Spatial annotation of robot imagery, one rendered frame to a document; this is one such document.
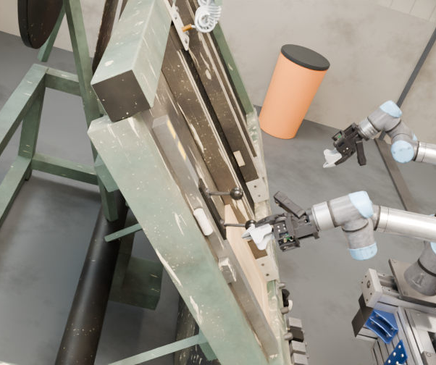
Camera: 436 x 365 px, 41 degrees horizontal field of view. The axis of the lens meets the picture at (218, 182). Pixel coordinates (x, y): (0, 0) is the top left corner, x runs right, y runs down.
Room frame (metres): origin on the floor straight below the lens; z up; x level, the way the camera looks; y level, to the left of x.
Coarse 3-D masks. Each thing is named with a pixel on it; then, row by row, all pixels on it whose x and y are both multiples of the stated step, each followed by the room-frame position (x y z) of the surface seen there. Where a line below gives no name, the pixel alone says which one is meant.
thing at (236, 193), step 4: (208, 188) 1.42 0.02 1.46; (232, 188) 1.38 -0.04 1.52; (236, 188) 1.38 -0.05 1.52; (240, 188) 1.38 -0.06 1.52; (208, 192) 1.41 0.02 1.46; (212, 192) 1.41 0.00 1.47; (216, 192) 1.40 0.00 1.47; (220, 192) 1.40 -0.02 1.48; (224, 192) 1.39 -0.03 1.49; (228, 192) 1.39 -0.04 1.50; (232, 192) 1.37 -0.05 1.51; (236, 192) 1.37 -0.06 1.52; (240, 192) 1.37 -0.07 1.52; (208, 196) 1.41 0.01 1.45; (232, 196) 1.36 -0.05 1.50; (236, 196) 1.36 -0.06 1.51; (240, 196) 1.37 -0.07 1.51; (236, 200) 1.36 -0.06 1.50
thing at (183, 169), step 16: (160, 128) 1.36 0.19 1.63; (176, 144) 1.37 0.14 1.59; (176, 160) 1.37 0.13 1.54; (192, 176) 1.38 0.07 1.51; (192, 192) 1.38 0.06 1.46; (224, 240) 1.41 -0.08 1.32; (224, 256) 1.41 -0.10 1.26; (240, 272) 1.44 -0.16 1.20; (240, 288) 1.43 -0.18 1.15; (256, 304) 1.46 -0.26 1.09; (256, 320) 1.45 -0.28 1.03; (272, 336) 1.48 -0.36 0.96; (272, 352) 1.47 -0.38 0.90
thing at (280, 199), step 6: (276, 198) 1.43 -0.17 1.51; (282, 198) 1.43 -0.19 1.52; (288, 198) 1.42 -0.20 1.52; (282, 204) 1.41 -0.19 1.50; (288, 204) 1.41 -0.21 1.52; (294, 204) 1.40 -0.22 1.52; (288, 210) 1.41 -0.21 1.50; (294, 210) 1.39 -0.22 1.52; (300, 210) 1.39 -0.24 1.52; (300, 216) 1.37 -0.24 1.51
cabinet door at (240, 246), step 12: (228, 216) 1.71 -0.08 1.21; (228, 228) 1.64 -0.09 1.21; (240, 228) 1.79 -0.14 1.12; (240, 240) 1.72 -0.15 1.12; (240, 252) 1.65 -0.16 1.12; (240, 264) 1.57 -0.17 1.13; (252, 264) 1.74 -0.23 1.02; (252, 276) 1.66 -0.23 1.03; (252, 288) 1.59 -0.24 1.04; (264, 288) 1.76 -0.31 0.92; (264, 300) 1.68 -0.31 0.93; (264, 312) 1.61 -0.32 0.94
